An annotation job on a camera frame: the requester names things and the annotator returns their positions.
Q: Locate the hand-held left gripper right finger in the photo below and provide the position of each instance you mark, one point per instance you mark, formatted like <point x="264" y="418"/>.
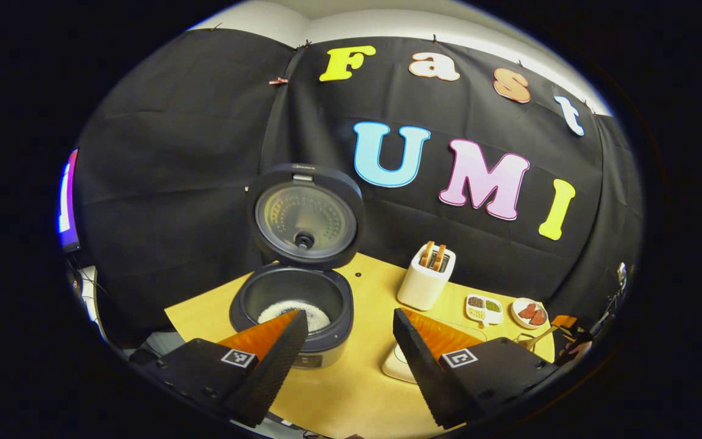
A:
<point x="424" y="372"/>

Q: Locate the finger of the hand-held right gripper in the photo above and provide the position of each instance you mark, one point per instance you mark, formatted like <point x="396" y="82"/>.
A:
<point x="563" y="322"/>

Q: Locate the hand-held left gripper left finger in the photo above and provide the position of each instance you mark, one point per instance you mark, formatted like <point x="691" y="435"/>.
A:
<point x="272" y="372"/>

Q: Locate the wooden spoon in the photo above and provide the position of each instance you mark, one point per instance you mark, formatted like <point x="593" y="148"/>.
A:
<point x="543" y="335"/>

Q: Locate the clear tray of white rice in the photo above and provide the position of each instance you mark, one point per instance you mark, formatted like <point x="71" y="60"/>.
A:
<point x="397" y="366"/>

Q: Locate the white rice heap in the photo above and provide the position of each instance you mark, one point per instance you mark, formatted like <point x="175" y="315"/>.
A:
<point x="299" y="310"/>

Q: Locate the black rice cooker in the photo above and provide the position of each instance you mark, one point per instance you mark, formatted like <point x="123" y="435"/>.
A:
<point x="305" y="244"/>

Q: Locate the white round plate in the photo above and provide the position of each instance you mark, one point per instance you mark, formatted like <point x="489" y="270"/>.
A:
<point x="517" y="317"/>

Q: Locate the white divided dish of beans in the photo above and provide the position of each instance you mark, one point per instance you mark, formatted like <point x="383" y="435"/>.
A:
<point x="484" y="309"/>

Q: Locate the white toaster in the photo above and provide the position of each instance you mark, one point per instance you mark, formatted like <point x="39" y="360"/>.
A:
<point x="424" y="286"/>

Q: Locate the bread slice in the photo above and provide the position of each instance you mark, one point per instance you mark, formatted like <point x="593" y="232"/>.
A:
<point x="427" y="253"/>
<point x="439" y="258"/>

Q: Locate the black backdrop cloth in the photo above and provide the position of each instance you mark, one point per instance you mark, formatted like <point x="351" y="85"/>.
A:
<point x="174" y="183"/>

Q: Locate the glowing monitor screen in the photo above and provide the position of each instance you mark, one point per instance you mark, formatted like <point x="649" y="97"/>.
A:
<point x="67" y="207"/>

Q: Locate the pink cloth clip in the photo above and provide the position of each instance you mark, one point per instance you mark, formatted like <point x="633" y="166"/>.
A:
<point x="278" y="80"/>

